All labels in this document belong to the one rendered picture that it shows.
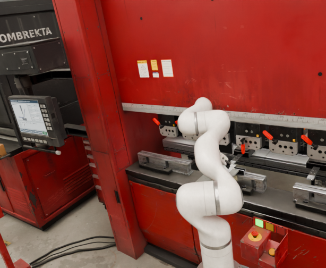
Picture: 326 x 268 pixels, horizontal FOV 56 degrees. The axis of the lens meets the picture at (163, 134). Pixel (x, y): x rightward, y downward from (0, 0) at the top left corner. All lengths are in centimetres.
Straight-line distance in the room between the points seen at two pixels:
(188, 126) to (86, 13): 122
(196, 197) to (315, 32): 94
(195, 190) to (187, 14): 110
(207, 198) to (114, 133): 144
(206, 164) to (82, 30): 138
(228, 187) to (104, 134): 145
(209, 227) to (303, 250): 95
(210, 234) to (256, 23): 105
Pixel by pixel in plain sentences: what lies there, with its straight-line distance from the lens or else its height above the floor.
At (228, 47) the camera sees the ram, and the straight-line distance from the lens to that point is 176.
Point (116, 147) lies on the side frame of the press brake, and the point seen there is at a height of 109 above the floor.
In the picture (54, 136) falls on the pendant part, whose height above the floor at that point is 132.
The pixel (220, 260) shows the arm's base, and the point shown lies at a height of 114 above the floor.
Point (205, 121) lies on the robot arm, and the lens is 133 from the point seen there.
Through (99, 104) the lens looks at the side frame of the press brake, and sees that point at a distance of 227.
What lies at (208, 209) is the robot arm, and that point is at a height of 136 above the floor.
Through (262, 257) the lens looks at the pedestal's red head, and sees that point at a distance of 186.
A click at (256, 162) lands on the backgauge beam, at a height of 93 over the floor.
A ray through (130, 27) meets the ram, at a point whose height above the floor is 194.
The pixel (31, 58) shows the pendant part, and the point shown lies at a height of 185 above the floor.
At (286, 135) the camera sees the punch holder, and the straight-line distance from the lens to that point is 177.
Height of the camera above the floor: 199
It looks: 21 degrees down
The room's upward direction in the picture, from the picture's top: 9 degrees counter-clockwise
